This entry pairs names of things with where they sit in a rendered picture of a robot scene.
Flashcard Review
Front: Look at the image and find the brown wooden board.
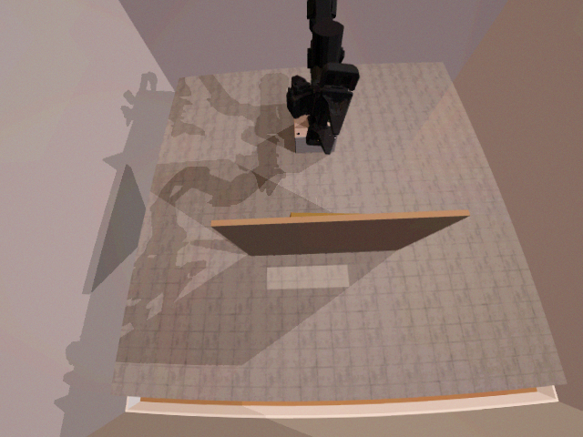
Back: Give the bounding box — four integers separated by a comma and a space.
210, 209, 470, 256

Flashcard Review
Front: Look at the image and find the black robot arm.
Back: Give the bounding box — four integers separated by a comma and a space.
286, 0, 345, 126

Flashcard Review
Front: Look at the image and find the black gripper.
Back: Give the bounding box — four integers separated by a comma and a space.
306, 62, 359, 155

